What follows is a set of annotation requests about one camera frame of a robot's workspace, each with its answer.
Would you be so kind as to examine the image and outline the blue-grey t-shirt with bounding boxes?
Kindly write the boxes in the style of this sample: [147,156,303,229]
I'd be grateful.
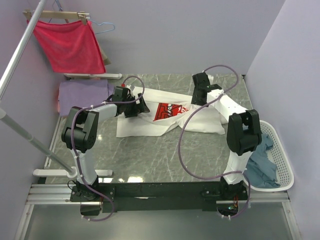
[245,133,280,189]

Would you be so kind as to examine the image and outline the white laundry basket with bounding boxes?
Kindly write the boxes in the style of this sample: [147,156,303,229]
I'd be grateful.
[248,120,294,192]

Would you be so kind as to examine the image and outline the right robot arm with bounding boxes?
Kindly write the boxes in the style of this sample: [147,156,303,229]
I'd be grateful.
[191,72,262,200]

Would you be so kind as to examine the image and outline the white rack foot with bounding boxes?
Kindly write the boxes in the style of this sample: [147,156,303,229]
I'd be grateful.
[33,169,113,178]
[64,73,123,80]

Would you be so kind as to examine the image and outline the aluminium rail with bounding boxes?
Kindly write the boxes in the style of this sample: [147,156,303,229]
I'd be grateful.
[25,184,290,205]

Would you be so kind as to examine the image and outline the metal clothes rack pole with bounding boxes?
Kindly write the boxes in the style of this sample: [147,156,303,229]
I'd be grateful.
[0,0,77,177]

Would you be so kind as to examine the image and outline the folded purple t-shirt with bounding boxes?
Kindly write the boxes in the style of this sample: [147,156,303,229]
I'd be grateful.
[57,79,115,117]

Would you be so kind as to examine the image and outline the blue wire hanger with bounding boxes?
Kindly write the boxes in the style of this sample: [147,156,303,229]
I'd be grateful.
[48,0,116,36]

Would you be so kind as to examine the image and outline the white rack foot front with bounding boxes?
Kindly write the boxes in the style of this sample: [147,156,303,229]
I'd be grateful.
[33,169,113,178]

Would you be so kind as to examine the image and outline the wooden clip hanger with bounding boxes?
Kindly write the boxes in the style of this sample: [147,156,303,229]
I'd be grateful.
[39,10,91,25]

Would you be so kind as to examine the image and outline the black base beam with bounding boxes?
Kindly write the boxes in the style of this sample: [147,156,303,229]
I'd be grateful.
[70,181,248,215]

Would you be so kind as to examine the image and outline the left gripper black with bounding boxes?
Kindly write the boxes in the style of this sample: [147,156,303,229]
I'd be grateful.
[123,93,150,119]

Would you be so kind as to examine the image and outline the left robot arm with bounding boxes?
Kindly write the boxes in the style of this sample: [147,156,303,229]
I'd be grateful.
[61,84,150,201]

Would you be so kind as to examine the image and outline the white t-shirt red print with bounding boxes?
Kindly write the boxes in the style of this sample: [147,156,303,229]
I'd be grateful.
[116,83,226,138]

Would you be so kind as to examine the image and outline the red towel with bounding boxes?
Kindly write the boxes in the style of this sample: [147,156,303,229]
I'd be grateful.
[33,20,106,74]

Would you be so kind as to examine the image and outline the white rack foot rear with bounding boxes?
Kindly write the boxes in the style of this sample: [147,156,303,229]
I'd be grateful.
[64,73,123,80]

